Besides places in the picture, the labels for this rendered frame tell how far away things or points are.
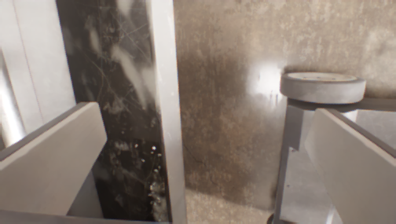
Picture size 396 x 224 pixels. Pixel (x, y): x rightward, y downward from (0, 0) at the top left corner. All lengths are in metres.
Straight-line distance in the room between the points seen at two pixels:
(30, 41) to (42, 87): 0.07
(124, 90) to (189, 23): 0.44
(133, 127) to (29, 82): 0.19
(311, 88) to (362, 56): 0.25
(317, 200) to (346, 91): 0.30
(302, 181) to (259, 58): 0.39
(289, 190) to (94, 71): 0.57
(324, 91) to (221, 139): 0.44
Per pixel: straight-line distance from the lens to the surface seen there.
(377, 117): 0.59
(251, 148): 0.80
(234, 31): 0.72
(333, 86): 0.52
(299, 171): 0.60
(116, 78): 0.43
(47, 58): 0.40
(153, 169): 0.45
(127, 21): 0.40
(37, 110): 0.38
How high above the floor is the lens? 0.70
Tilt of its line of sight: 61 degrees down
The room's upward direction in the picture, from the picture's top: 126 degrees counter-clockwise
